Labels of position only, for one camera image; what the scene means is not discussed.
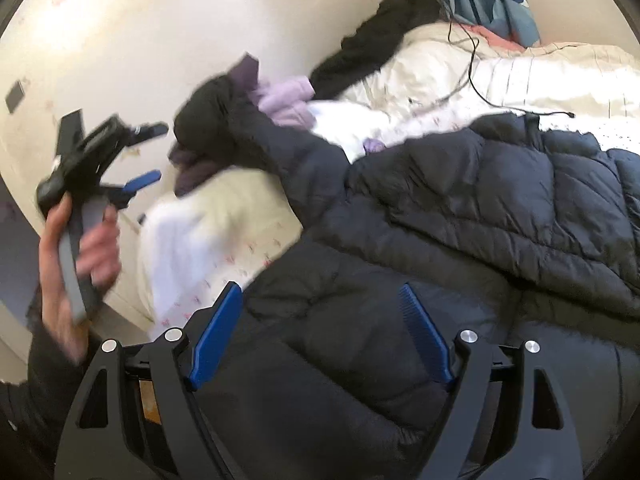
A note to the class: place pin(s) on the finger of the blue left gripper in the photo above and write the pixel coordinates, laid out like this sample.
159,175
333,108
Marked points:
148,132
135,185

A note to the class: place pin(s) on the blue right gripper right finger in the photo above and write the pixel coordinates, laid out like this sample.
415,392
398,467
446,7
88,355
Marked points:
427,339

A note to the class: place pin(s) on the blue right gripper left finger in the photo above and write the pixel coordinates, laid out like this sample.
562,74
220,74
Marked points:
209,332

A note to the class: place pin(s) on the black puffer jacket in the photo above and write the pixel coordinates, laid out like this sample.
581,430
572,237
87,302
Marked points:
516,232

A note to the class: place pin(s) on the black left sleeve forearm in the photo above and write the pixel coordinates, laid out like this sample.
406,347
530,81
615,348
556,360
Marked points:
33,412

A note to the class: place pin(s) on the purple folded clothes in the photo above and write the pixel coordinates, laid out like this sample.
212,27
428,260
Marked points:
286,103

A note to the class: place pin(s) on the person's left hand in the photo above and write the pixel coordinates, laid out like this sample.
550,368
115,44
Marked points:
98,260

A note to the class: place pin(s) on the white cherry print bedsheet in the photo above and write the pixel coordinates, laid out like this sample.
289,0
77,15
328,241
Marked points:
215,225

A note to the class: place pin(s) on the cream quilted blanket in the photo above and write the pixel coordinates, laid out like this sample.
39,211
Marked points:
442,77

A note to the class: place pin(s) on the pink bedding edge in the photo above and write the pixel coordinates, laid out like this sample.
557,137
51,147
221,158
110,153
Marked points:
492,39

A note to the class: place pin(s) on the black garment by wall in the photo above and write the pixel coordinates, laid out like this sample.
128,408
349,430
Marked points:
372,45

